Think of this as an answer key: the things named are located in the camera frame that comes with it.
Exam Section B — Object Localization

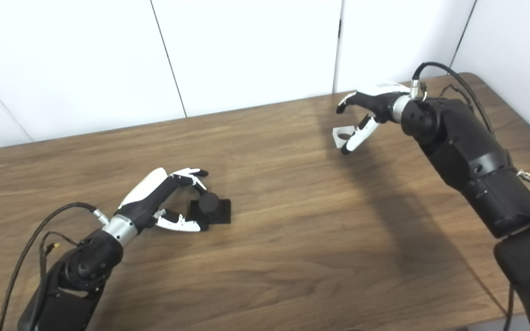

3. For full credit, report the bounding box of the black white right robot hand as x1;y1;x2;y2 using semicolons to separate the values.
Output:
336;82;410;156

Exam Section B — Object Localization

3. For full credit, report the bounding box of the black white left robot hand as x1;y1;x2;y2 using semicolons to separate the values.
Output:
114;167;209;233

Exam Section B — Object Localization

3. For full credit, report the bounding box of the white square piece with hole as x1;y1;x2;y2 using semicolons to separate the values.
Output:
332;125;363;150

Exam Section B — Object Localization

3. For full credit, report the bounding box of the black peg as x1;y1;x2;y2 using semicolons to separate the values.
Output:
187;192;232;232

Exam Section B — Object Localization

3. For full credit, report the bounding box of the thin left arm wire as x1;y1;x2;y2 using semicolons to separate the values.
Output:
39;231;82;277

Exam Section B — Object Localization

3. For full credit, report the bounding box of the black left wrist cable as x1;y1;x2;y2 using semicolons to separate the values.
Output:
0;202;109;331

